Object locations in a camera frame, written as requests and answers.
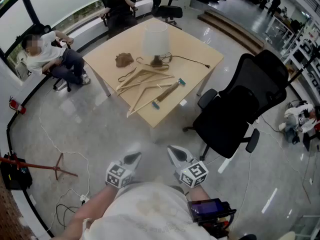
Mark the light wooden table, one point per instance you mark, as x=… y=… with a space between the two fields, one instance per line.
x=195 y=49

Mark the white power strip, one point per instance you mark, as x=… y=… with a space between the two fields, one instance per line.
x=84 y=199

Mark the wooden platform steps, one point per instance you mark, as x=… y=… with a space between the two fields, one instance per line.
x=232 y=31

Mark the white bag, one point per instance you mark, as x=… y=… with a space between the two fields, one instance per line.
x=22 y=70

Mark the pile of wooden hangers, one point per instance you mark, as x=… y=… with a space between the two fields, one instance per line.
x=142 y=71

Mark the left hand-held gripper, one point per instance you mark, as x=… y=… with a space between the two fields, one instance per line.
x=118 y=175

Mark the black storage box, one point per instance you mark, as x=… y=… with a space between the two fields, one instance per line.
x=15 y=176

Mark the dark wooden clip hanger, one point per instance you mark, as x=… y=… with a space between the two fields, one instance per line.
x=167 y=92

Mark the red fire extinguisher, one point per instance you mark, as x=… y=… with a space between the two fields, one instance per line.
x=18 y=106

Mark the thin dark metal hanger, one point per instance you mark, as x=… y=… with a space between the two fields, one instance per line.
x=127 y=75

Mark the person's right forearm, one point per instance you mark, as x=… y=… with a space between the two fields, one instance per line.
x=200 y=194

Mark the black wrist-mounted screen device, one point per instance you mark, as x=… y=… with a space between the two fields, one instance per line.
x=207 y=209

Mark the person's white T-shirt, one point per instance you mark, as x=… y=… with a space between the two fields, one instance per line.
x=150 y=214

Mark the white desk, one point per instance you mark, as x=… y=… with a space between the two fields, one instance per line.
x=277 y=26

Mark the light wooden hanger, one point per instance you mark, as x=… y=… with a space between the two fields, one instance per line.
x=146 y=87
x=150 y=80

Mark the brown leather pouch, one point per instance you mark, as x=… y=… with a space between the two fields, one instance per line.
x=123 y=60

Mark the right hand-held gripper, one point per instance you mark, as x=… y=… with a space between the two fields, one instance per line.
x=193 y=175

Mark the black high-back office chair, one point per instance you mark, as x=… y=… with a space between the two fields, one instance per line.
x=225 y=119

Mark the white shelving rack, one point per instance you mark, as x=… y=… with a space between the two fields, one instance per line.
x=300 y=49

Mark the person's left forearm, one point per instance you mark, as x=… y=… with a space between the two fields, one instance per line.
x=92 y=209

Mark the brown wooden coat rack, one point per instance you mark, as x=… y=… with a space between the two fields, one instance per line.
x=37 y=165

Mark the white shade table lamp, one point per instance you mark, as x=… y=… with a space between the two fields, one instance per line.
x=155 y=41

